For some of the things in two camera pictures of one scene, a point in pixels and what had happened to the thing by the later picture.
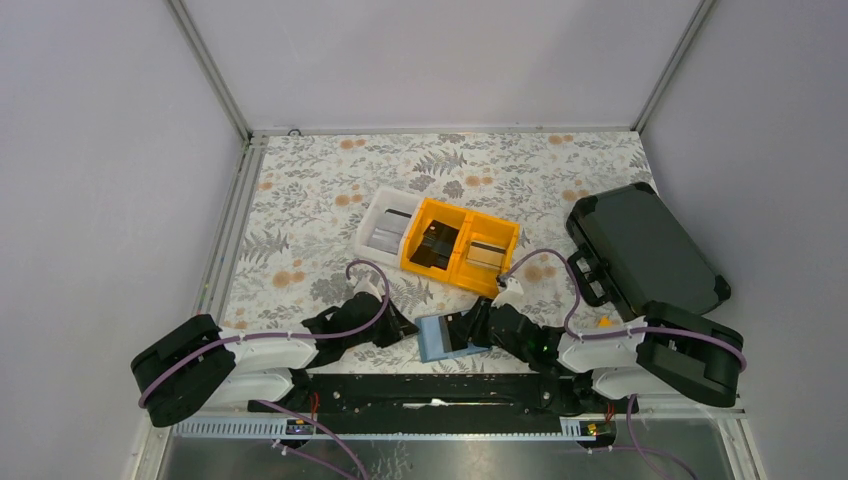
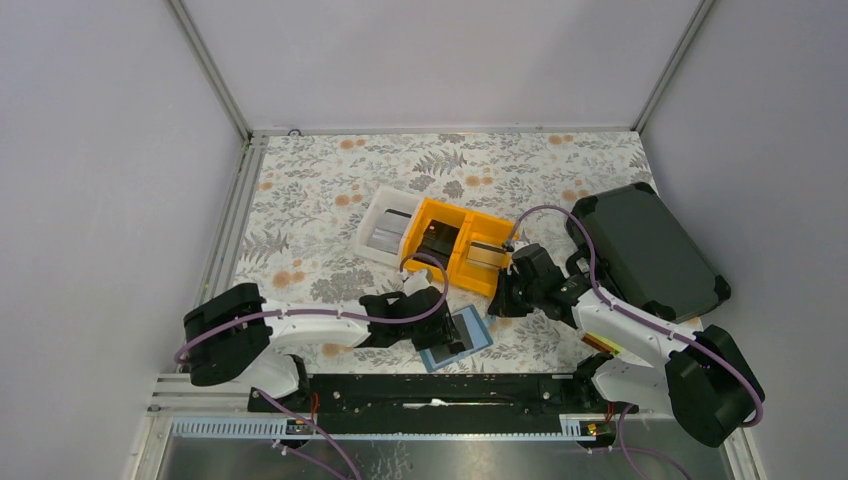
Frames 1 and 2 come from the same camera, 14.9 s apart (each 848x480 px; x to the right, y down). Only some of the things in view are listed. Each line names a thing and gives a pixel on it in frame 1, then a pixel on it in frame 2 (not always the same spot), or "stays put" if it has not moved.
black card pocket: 456,332 stays put
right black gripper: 481,311 to 501,305
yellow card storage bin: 465,248 stays put
